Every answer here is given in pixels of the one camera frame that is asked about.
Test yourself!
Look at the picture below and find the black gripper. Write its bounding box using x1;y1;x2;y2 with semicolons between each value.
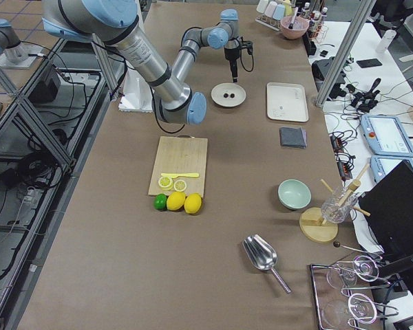
224;36;253;83

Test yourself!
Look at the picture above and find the cream round plate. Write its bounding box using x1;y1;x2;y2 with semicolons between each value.
211;82;246;108

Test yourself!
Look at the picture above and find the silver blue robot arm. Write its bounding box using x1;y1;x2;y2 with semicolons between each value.
43;0;253;124

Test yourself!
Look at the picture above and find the cream rectangular tray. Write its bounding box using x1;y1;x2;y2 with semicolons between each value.
266;82;309;122

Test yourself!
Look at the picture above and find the white cup rack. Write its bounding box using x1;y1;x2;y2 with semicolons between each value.
255;14;280;31

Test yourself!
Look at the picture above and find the white cup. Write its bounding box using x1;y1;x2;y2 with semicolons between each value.
256;0;269;14

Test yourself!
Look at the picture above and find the pink cup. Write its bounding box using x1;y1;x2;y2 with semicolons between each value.
264;1;278;18

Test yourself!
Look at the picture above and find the metal muddler stick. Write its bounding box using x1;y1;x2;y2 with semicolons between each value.
288;7;299;30

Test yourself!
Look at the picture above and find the blue cup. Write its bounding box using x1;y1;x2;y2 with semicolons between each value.
273;3;286;21

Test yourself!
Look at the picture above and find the yellow cup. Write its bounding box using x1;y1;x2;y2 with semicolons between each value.
283;0;293;16

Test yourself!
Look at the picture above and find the pink bowl with ice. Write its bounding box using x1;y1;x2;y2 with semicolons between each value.
280;16;309;40

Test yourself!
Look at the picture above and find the grey folded cloth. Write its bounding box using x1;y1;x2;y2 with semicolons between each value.
279;126;307;149

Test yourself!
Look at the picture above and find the bamboo cutting board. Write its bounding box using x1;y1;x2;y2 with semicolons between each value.
148;136;208;197

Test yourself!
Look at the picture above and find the yellow plastic knife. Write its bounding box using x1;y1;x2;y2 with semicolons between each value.
160;173;200;179

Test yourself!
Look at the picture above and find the black smartphone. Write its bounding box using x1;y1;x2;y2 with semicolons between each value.
356;58;383;69

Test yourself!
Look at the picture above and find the lemon slice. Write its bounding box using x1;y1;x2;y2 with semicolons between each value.
158;176;173;190
173;179;187;192

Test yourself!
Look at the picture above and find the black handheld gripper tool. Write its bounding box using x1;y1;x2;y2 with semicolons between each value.
350;78;381;113

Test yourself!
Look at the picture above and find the mint green bowl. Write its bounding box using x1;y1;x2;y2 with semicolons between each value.
277;179;311;210

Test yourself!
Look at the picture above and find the yellow lemon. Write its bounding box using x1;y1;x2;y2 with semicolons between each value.
184;193;202;215
167;191;187;211

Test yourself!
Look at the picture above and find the green lime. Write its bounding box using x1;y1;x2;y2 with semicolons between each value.
153;193;167;211

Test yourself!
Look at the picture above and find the blue teach pendant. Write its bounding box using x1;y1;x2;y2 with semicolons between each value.
370;155;413;183
360;114;413;158

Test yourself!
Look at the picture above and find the glass cup on stand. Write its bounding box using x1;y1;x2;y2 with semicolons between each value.
321;187;358;223

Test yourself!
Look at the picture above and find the wooden cup tree stand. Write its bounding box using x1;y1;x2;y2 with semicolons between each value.
299;163;370;243

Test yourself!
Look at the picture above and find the metal scoop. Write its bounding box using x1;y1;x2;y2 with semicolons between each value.
242;234;292;294

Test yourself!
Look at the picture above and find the black monitor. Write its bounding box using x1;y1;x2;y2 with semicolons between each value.
359;160;413;259

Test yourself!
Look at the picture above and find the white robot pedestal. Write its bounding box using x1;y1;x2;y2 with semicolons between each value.
119;60;153;113

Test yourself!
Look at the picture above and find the aluminium frame post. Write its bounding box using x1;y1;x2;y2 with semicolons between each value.
315;0;376;109

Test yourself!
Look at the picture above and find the wire glass rack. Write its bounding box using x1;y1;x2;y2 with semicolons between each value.
309;254;399;329

